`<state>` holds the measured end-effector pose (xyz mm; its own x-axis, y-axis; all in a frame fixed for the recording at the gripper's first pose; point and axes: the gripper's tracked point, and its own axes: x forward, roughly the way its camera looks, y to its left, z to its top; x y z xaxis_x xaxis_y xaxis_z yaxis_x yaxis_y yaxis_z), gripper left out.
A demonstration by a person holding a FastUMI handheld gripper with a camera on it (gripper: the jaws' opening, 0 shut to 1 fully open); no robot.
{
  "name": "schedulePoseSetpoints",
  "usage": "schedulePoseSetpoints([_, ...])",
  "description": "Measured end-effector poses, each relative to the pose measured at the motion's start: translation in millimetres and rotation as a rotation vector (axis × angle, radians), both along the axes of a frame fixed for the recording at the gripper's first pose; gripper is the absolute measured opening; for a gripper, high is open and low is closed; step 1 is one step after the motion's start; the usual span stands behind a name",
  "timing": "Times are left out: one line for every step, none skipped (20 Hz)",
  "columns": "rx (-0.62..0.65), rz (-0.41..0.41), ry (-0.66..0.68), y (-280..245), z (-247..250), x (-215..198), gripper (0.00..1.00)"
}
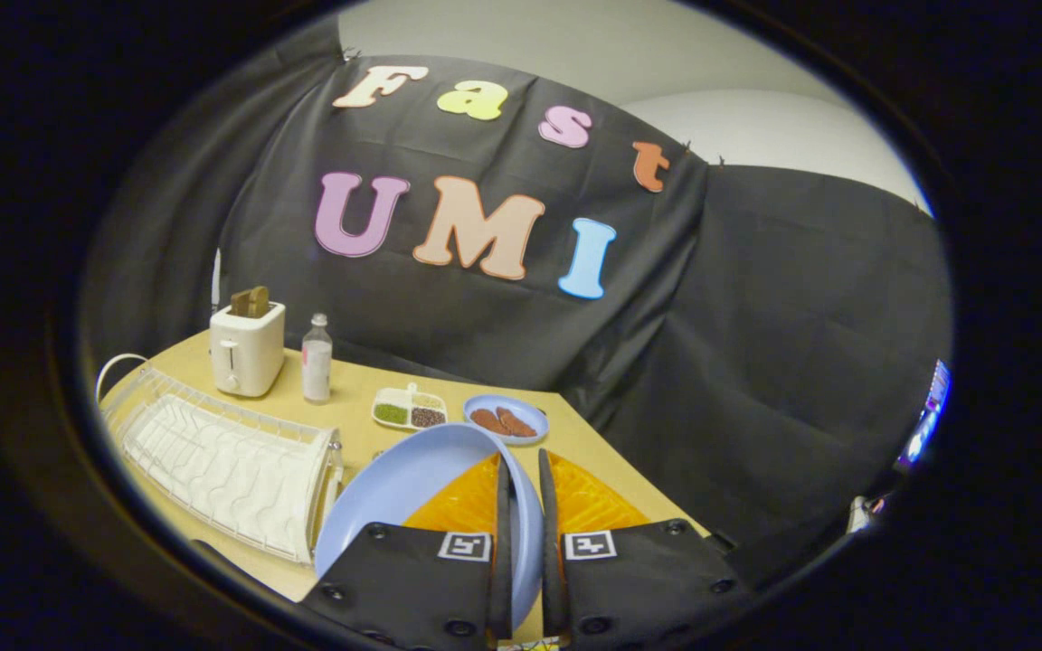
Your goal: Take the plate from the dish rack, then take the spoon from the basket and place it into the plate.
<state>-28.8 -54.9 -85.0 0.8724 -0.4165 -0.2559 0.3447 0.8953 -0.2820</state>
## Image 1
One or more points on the brown sausage piece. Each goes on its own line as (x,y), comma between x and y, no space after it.
(487,420)
(517,422)

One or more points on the white toaster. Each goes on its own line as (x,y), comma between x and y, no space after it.
(248,348)

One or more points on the toast slice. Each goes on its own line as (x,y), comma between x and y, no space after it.
(251,301)

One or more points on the small blue plate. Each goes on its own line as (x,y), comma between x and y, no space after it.
(521,411)

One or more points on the clear plastic bottle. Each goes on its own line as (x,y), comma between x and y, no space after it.
(317,362)

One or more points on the white dish rack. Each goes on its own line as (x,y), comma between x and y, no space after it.
(222,470)

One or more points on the light blue plate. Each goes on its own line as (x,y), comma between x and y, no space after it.
(403,484)

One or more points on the white divided condiment dish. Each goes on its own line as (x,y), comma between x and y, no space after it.
(409,409)

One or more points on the black backdrop cloth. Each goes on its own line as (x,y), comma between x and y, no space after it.
(756,344)

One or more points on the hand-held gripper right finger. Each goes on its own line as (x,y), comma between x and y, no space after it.
(550,551)

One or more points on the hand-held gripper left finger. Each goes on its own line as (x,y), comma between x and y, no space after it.
(502,551)

